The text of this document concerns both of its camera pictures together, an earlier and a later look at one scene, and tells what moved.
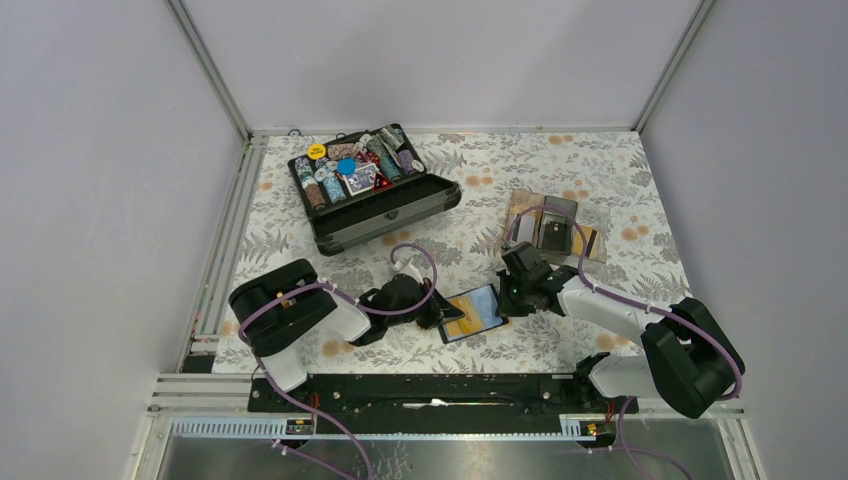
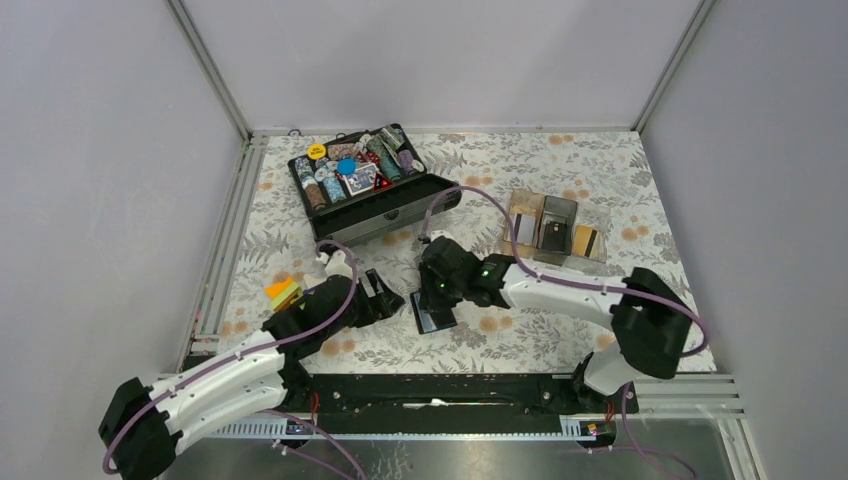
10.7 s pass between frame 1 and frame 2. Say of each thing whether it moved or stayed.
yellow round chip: stayed
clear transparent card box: stayed
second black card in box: stayed
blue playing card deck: stayed
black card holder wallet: moved
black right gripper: moved
